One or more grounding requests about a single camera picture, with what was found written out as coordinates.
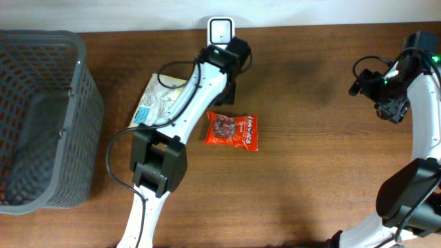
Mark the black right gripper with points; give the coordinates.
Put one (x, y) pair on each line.
(395, 111)

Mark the grey plastic basket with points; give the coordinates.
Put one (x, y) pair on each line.
(51, 121)

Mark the yellow snack bag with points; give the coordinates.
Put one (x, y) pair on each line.
(156, 99)

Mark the red snack bag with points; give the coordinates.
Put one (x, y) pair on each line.
(238, 131)

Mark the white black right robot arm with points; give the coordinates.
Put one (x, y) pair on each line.
(408, 203)

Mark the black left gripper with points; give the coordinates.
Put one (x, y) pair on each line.
(231, 100)

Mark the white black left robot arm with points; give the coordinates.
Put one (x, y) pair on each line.
(159, 160)

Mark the white barcode scanner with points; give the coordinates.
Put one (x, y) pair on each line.
(220, 31)

